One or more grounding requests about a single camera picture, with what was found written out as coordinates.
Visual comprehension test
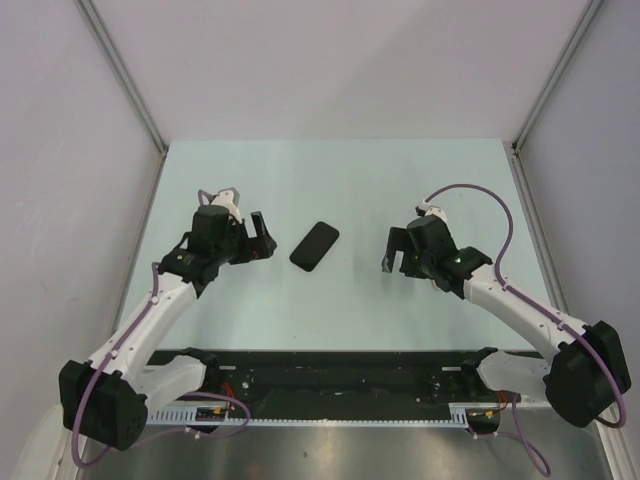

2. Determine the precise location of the black phone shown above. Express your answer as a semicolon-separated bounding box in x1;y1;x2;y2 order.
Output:
289;221;340;273

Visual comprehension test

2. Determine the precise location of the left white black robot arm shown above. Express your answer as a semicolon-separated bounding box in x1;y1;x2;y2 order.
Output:
59;205;277;451

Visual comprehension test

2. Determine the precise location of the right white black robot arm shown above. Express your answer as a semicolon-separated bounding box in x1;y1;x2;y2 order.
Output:
381;215;631;428

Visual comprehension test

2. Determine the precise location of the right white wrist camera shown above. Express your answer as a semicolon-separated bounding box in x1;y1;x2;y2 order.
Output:
415;199;448;224

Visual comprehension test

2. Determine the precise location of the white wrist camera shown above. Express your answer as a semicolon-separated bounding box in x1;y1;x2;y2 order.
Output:
210;188;243;223
415;199;448;224

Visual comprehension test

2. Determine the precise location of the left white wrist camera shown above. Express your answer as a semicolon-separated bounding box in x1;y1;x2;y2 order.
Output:
210;188;243;223

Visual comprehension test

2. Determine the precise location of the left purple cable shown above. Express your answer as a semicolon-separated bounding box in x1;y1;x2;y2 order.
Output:
69;189;251;469

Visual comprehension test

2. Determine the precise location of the purple cable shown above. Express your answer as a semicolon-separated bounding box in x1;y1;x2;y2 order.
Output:
424;183;631;476
69;189;251;469

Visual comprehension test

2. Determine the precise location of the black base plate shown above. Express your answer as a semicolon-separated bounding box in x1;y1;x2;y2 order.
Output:
144;349;546;419

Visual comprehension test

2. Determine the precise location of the white slotted cable duct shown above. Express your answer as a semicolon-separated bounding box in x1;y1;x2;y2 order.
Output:
144;403;501;427

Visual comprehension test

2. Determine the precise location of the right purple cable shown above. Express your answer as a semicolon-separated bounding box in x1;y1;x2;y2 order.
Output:
424;183;631;476

